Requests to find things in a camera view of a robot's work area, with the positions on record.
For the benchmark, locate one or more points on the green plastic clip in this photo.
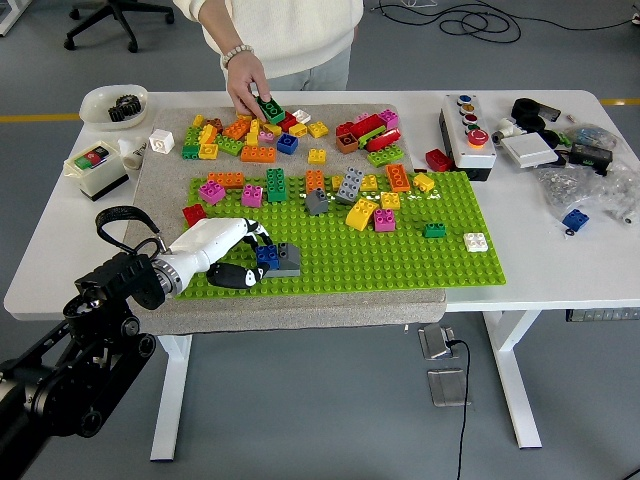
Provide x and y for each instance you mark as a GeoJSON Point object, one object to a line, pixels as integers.
{"type": "Point", "coordinates": [565, 134]}

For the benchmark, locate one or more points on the black office chair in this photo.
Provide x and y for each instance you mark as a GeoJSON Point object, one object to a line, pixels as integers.
{"type": "Point", "coordinates": [119, 9]}

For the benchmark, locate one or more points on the push-button control box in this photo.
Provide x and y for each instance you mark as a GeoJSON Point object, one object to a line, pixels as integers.
{"type": "Point", "coordinates": [475, 155]}

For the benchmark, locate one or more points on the brown brick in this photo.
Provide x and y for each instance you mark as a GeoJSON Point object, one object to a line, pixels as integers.
{"type": "Point", "coordinates": [214, 123]}
{"type": "Point", "coordinates": [346, 142]}

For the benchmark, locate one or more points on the grey-brown mat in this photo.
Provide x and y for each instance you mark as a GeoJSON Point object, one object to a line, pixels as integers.
{"type": "Point", "coordinates": [300, 316]}

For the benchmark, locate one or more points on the grey slope brick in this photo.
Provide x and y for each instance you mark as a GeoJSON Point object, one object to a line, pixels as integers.
{"type": "Point", "coordinates": [316, 201]}
{"type": "Point", "coordinates": [291, 257]}

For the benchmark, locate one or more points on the white pipe connector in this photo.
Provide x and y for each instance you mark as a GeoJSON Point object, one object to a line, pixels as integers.
{"type": "Point", "coordinates": [506, 127]}

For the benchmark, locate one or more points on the red two-by-two brick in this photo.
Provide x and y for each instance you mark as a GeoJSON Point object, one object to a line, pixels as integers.
{"type": "Point", "coordinates": [289, 122]}
{"type": "Point", "coordinates": [194, 214]}
{"type": "Point", "coordinates": [439, 160]}

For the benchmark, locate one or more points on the pink small brick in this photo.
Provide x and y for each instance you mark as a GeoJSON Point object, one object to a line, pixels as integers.
{"type": "Point", "coordinates": [266, 137]}
{"type": "Point", "coordinates": [361, 117]}

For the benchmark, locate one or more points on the yellow long brick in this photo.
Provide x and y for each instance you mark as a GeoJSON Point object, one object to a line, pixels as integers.
{"type": "Point", "coordinates": [254, 131]}

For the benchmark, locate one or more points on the black round knob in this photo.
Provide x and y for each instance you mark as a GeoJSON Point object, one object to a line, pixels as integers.
{"type": "Point", "coordinates": [550, 137]}

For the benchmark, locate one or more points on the orange two-by-four brick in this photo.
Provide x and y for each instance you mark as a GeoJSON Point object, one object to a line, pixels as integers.
{"type": "Point", "coordinates": [226, 179]}
{"type": "Point", "coordinates": [258, 154]}

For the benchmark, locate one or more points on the clear bag blue parts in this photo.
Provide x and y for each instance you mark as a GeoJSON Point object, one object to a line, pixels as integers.
{"type": "Point", "coordinates": [592, 135]}

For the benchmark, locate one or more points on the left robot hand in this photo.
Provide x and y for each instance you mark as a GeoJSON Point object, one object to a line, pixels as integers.
{"type": "Point", "coordinates": [205, 242]}

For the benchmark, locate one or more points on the small black grey block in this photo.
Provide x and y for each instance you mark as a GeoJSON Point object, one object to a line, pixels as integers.
{"type": "Point", "coordinates": [551, 114]}

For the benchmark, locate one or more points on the white furniture foot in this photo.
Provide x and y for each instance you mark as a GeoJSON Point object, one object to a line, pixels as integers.
{"type": "Point", "coordinates": [7, 22]}

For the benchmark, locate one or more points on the dark green two-by-four brick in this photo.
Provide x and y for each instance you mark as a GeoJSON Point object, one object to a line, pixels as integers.
{"type": "Point", "coordinates": [272, 109]}
{"type": "Point", "coordinates": [276, 184]}

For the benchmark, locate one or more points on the white plastic bowl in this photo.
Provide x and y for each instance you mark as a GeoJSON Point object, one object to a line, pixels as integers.
{"type": "Point", "coordinates": [95, 107]}

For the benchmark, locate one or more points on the switch box green red buttons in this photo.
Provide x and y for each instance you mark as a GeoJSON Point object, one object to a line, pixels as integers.
{"type": "Point", "coordinates": [100, 177]}

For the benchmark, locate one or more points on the person's right hand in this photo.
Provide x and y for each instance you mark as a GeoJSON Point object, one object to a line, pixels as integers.
{"type": "Point", "coordinates": [245, 82]}

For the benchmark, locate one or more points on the yellow arch brick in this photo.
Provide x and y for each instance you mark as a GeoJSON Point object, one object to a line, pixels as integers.
{"type": "Point", "coordinates": [361, 212]}

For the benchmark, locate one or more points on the clear bag of screws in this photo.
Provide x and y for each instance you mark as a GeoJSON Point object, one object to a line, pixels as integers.
{"type": "Point", "coordinates": [565, 187]}

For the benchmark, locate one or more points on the white two-by-two brick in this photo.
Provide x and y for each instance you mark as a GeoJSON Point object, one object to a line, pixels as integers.
{"type": "Point", "coordinates": [475, 242]}

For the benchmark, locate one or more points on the black power adapter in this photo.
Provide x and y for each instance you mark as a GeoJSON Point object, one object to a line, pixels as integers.
{"type": "Point", "coordinates": [590, 155]}

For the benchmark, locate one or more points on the table height control panel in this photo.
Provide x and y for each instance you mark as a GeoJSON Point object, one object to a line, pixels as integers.
{"type": "Point", "coordinates": [600, 315]}

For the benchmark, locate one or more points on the person's right forearm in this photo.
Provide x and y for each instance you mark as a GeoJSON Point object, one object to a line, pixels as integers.
{"type": "Point", "coordinates": [222, 35]}

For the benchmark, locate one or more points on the pink two-by-two brick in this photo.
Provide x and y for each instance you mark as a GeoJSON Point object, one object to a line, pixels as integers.
{"type": "Point", "coordinates": [251, 196]}

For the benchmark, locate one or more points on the clear bag metal parts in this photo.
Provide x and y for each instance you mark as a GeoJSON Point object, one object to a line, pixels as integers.
{"type": "Point", "coordinates": [622, 195]}

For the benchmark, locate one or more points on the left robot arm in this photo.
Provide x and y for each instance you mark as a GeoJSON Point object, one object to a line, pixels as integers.
{"type": "Point", "coordinates": [120, 280]}

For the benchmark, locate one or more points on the yellow rounded small brick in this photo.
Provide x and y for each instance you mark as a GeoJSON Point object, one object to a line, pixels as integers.
{"type": "Point", "coordinates": [424, 181]}

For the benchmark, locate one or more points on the black gear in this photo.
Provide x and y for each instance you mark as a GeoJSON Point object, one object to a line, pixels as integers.
{"type": "Point", "coordinates": [116, 114]}
{"type": "Point", "coordinates": [131, 105]}

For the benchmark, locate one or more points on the white cube box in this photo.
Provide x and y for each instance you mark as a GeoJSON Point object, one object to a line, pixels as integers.
{"type": "Point", "coordinates": [161, 141]}

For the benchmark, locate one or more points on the lime green flat plate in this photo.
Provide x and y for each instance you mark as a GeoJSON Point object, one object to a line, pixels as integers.
{"type": "Point", "coordinates": [372, 134]}

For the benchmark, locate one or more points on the red two-by-four brick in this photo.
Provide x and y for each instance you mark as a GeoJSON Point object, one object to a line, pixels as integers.
{"type": "Point", "coordinates": [367, 124]}
{"type": "Point", "coordinates": [382, 140]}

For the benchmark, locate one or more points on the person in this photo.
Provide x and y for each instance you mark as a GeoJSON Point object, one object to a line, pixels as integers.
{"type": "Point", "coordinates": [295, 30]}

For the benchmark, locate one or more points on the white table leg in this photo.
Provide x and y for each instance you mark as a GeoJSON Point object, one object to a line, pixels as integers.
{"type": "Point", "coordinates": [515, 380]}
{"type": "Point", "coordinates": [170, 400]}

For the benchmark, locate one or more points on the metal floor socket box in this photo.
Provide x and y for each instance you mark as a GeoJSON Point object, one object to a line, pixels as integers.
{"type": "Point", "coordinates": [432, 342]}
{"type": "Point", "coordinates": [447, 387]}

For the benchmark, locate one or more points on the yellow two-by-two brick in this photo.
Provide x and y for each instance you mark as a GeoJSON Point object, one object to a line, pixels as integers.
{"type": "Point", "coordinates": [316, 156]}
{"type": "Point", "coordinates": [390, 200]}
{"type": "Point", "coordinates": [369, 182]}
{"type": "Point", "coordinates": [208, 151]}

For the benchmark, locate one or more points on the black tape roll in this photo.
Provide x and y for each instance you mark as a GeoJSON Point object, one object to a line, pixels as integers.
{"type": "Point", "coordinates": [520, 104]}
{"type": "Point", "coordinates": [531, 121]}

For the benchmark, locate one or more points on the white flat switch plate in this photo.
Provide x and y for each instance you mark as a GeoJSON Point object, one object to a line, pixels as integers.
{"type": "Point", "coordinates": [529, 151]}

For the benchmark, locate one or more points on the white small brick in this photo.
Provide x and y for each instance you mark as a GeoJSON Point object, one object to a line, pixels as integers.
{"type": "Point", "coordinates": [302, 116]}

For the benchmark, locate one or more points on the orange upturned long brick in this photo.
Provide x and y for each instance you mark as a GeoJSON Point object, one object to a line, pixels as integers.
{"type": "Point", "coordinates": [398, 177]}

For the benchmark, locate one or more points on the green baseplate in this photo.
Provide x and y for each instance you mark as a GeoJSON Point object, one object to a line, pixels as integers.
{"type": "Point", "coordinates": [375, 270]}

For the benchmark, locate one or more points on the magenta two-by-two brick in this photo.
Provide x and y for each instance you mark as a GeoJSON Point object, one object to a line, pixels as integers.
{"type": "Point", "coordinates": [389, 116]}
{"type": "Point", "coordinates": [384, 219]}
{"type": "Point", "coordinates": [211, 192]}

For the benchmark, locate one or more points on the blue two-by-two brick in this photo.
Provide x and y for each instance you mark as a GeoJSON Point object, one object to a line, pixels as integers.
{"type": "Point", "coordinates": [287, 143]}
{"type": "Point", "coordinates": [268, 255]}
{"type": "Point", "coordinates": [575, 218]}

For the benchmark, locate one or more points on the lime green two-by-four brick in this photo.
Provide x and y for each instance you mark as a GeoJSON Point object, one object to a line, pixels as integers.
{"type": "Point", "coordinates": [385, 155]}

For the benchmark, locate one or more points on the dark green small brick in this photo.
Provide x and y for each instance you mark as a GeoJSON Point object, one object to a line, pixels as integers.
{"type": "Point", "coordinates": [435, 229]}
{"type": "Point", "coordinates": [190, 151]}

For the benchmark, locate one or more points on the white plastic tube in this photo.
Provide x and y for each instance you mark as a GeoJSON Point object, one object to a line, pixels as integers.
{"type": "Point", "coordinates": [132, 155]}

